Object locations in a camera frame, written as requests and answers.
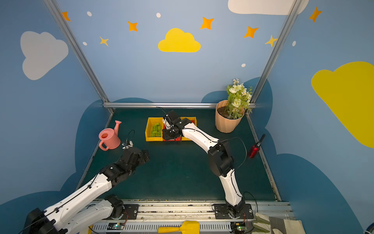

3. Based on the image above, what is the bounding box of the lime long lego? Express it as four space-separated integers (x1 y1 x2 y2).
152 123 162 131

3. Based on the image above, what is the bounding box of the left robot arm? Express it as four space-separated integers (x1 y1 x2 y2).
20 147 150 234

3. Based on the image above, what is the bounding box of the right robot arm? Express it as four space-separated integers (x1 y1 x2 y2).
162 111 245 215

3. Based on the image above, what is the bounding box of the red middle bin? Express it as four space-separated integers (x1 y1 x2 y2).
163 136 182 141

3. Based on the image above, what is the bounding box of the right yellow bin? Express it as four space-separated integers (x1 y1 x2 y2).
181 117 197 141

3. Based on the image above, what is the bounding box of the yellow bin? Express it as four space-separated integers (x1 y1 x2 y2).
181 117 197 141
145 117 164 142

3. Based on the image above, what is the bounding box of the left yellow bin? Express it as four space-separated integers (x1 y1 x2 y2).
145 117 164 142

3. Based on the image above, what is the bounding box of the pink watering can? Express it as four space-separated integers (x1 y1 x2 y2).
98 121 122 151

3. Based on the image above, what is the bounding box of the beige ribbed flower pot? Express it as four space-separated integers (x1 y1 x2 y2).
215 100 243 133

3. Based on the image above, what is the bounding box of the white artificial flower plant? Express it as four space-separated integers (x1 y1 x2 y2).
224 79 253 120

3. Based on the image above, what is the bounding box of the left circuit board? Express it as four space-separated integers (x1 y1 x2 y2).
107 223 125 231

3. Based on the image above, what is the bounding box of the circuit board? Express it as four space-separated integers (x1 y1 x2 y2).
107 223 125 231
230 222 247 234

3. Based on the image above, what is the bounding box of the yellow toy shovel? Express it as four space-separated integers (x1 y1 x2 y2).
158 221 200 234

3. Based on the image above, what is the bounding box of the right circuit board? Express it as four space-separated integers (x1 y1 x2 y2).
230 222 247 234

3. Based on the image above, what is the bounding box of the grey work glove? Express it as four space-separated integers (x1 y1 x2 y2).
251 213 306 234

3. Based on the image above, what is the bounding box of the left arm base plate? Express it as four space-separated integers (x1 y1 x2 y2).
116 204 139 220

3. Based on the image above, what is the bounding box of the aluminium back rail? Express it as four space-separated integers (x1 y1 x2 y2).
103 102 257 109

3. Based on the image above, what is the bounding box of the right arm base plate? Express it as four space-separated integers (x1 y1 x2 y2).
212 203 254 219

